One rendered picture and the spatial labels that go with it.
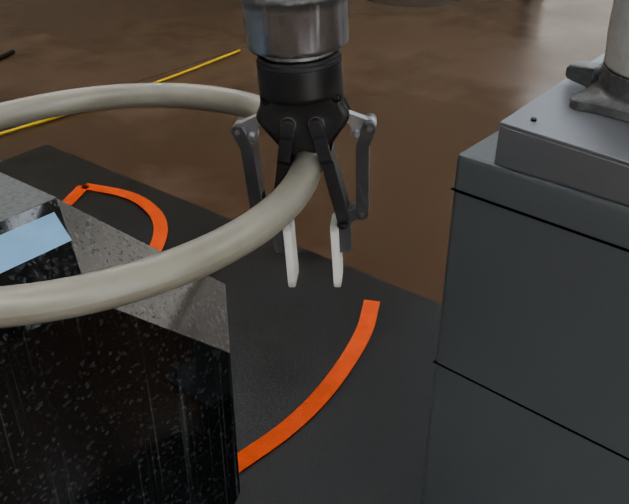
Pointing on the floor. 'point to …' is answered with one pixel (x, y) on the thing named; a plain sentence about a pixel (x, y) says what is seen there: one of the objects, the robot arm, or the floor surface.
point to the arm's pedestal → (540, 345)
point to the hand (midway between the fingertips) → (313, 252)
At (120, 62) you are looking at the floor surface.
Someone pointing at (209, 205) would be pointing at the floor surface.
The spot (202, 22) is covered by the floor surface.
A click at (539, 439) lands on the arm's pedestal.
